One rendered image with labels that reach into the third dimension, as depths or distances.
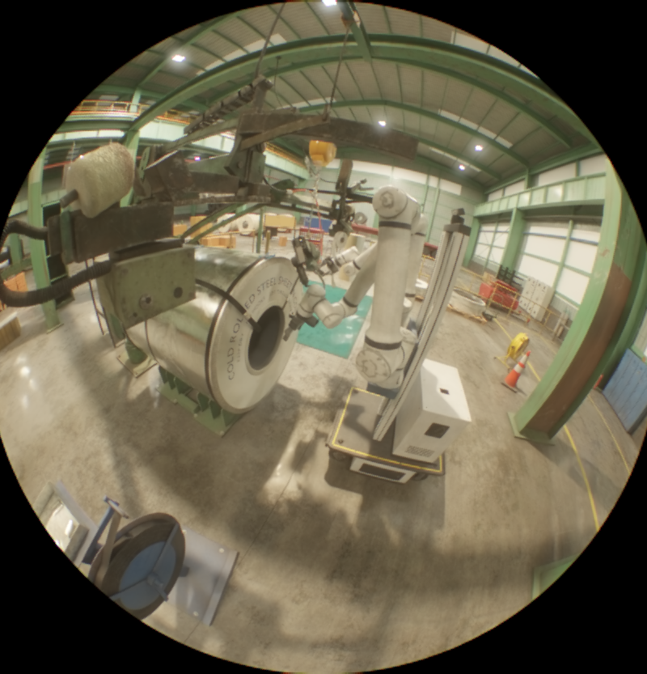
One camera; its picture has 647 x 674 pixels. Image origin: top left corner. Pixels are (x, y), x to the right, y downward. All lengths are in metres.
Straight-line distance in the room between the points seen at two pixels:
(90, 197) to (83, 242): 0.08
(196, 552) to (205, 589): 0.27
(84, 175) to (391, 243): 0.78
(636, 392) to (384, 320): 8.98
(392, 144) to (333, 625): 2.15
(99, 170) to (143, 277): 0.21
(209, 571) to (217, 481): 0.71
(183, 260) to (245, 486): 1.56
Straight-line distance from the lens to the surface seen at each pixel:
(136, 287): 0.44
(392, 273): 0.77
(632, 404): 9.25
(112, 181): 0.41
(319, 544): 1.68
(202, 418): 2.12
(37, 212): 5.36
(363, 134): 0.61
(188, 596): 1.78
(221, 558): 1.69
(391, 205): 0.76
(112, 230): 0.44
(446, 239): 1.31
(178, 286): 0.49
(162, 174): 0.52
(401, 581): 1.84
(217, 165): 0.81
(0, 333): 6.68
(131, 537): 0.91
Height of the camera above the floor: 1.66
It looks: 31 degrees down
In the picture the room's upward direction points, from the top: 10 degrees clockwise
